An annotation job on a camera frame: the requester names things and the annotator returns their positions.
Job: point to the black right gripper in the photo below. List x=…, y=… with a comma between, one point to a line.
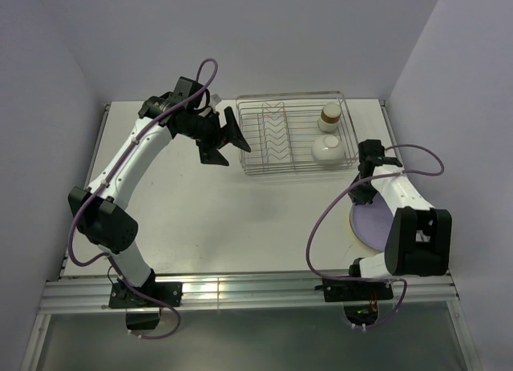
x=362, y=197

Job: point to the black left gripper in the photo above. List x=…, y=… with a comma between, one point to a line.
x=232, y=133

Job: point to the purple plastic plate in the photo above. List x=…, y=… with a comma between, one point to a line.
x=371, y=223

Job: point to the white ceramic bowl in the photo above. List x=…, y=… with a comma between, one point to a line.
x=327, y=149

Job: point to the white cup with wood patches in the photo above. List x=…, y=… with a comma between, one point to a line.
x=329, y=117

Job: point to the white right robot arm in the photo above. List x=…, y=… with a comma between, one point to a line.
x=418, y=242

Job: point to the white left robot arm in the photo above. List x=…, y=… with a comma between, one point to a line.
x=99, y=209

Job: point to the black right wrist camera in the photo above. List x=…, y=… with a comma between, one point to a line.
x=371, y=153

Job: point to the metal wire dish rack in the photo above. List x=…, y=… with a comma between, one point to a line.
x=282, y=128

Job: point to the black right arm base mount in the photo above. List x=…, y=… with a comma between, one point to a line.
x=346, y=290

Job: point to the aluminium table edge rail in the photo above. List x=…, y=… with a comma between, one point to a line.
x=90, y=294

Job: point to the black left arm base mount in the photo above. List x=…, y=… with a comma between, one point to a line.
x=156, y=295

